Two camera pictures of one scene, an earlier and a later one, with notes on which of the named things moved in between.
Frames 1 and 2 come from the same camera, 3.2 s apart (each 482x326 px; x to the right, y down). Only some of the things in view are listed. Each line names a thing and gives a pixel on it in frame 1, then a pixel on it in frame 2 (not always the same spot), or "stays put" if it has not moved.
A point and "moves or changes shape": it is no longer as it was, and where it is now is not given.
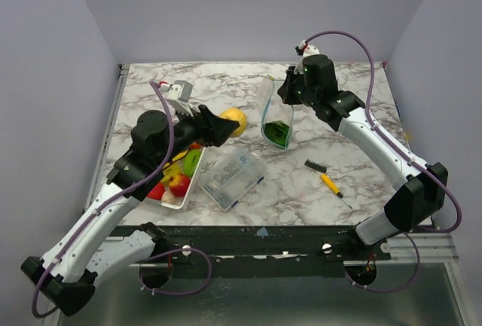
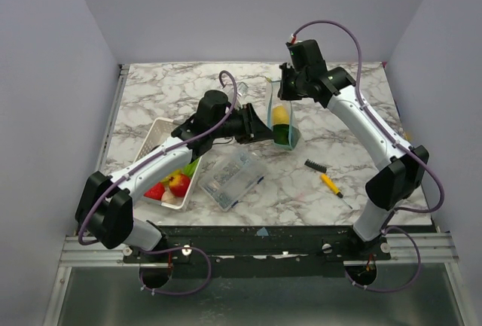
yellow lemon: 237,115 moves or changes shape
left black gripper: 212,129 → 254,129
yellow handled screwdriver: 333,187 stays put
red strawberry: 157,191 stays put
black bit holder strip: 315,166 stays put
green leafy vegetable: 276,131 stays put
